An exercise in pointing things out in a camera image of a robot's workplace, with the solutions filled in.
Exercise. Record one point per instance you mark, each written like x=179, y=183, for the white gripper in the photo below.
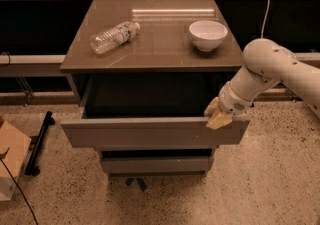
x=231, y=101

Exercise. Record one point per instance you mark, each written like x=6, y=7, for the grey top drawer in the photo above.
x=149, y=111

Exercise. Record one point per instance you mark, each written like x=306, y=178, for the grey drawer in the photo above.
x=163, y=165
x=149, y=111

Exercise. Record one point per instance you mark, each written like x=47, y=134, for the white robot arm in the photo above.
x=266, y=64

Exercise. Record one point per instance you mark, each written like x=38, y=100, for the grey bottom drawer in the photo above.
x=163, y=165

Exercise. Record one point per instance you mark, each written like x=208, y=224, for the grey drawer cabinet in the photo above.
x=162, y=45

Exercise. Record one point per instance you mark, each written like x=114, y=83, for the white ceramic bowl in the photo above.
x=207, y=35

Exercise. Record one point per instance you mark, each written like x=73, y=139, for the clear plastic water bottle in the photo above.
x=109, y=39

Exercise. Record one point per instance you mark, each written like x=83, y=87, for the cardboard box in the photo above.
x=14, y=145

